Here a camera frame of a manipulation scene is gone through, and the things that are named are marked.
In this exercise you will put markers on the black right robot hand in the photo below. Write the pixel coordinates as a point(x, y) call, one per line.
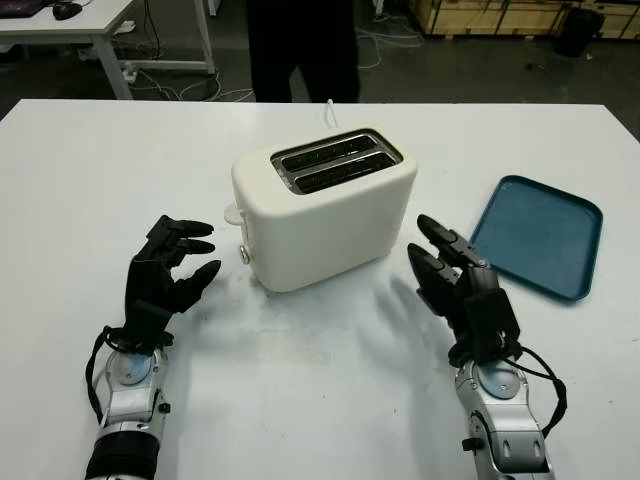
point(440, 280)

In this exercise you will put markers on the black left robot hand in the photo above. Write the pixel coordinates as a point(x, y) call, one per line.
point(147, 280)

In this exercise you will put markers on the white two-slot toaster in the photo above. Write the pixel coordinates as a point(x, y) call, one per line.
point(320, 225)

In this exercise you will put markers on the blue plastic tray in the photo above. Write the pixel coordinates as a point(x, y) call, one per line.
point(540, 235)

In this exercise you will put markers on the white office desk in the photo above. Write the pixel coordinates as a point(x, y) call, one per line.
point(60, 27)

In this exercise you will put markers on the wooden crate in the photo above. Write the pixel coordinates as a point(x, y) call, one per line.
point(500, 15)

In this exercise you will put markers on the person in dark trousers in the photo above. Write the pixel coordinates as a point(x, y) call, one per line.
point(300, 45)

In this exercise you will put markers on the black computer mouse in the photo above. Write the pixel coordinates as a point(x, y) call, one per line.
point(66, 11)

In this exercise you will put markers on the black waste bin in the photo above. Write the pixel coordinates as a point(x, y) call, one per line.
point(579, 32)

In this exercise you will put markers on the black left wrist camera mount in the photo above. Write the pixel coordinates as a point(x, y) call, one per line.
point(152, 322)

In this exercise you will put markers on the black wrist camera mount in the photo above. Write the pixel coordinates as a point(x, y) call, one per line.
point(152, 322)
point(492, 322)

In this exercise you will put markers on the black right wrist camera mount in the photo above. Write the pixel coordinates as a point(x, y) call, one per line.
point(492, 322)

